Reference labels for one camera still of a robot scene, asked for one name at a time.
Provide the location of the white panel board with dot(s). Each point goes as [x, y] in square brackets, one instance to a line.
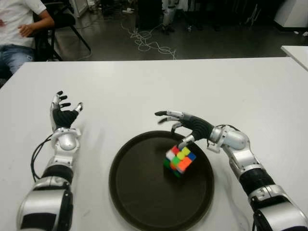
[80, 7]

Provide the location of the grey metal stand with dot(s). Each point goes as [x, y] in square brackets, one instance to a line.
[252, 16]

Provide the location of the dark brown round plate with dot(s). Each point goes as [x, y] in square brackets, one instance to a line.
[144, 192]

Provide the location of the seated person white shirt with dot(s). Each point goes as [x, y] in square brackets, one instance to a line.
[16, 19]

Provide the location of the multicoloured Rubik's cube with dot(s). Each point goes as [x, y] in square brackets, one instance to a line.
[180, 160]

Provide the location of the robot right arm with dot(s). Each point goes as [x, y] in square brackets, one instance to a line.
[237, 138]

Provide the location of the white side table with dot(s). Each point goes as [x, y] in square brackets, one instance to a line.
[298, 54]

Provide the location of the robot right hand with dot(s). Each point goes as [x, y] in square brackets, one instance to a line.
[198, 127]

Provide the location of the black office chair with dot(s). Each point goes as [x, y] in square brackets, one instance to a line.
[62, 19]

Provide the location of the small white floor object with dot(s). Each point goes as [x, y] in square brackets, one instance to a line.
[189, 28]

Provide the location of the silver humanoid robot legs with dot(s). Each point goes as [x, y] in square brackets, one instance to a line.
[168, 15]

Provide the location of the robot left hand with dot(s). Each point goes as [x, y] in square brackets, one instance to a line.
[63, 118]

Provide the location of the white power strip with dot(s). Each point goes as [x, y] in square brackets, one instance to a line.
[128, 10]

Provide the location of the white cabinet black base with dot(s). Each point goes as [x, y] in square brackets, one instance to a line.
[293, 13]

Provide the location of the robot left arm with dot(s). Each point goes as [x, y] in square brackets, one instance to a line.
[67, 142]

